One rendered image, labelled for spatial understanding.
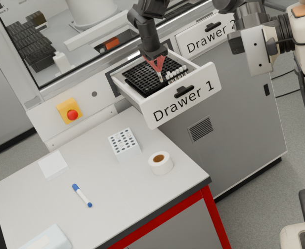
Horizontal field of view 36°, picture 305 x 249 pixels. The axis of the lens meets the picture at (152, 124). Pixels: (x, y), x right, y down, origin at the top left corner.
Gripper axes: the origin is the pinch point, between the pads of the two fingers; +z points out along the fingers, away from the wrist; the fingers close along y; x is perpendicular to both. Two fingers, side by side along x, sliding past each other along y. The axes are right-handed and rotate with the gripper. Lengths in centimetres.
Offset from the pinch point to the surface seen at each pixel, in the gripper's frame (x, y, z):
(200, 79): -9.3, -11.8, 3.4
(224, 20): -40.1, 18.7, 7.5
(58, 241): 55, -34, 11
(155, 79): 0.7, 2.9, 5.9
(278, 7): -172, 149, 112
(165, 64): -6.6, 8.5, 6.2
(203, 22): -31.1, 19.2, 4.7
